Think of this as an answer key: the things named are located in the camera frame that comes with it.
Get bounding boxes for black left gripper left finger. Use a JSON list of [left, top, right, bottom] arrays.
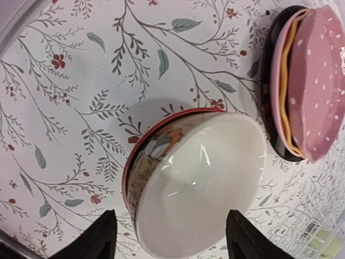
[[51, 210, 118, 259]]

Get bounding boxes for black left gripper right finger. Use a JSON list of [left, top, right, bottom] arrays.
[[225, 210, 294, 259]]

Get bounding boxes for light green mug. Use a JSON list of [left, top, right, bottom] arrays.
[[307, 228, 344, 258]]

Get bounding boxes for beige ceramic bowl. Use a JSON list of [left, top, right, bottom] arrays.
[[130, 112, 267, 258]]

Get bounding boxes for red patterned white bowl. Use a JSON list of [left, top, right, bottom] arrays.
[[121, 107, 227, 214]]

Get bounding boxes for black rimmed white plate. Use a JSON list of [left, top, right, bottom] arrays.
[[260, 5, 307, 162]]

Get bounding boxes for yellow polka dot plate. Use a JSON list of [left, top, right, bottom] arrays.
[[270, 10, 310, 159]]

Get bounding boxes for maroon polka dot plate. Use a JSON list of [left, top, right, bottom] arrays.
[[287, 5, 344, 163]]

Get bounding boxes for pink bear plate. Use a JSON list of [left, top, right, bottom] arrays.
[[261, 5, 307, 162]]

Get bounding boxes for floral tablecloth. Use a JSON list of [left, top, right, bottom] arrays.
[[0, 0, 345, 259]]

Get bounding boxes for white wire dish rack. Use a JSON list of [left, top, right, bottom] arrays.
[[268, 206, 344, 258]]

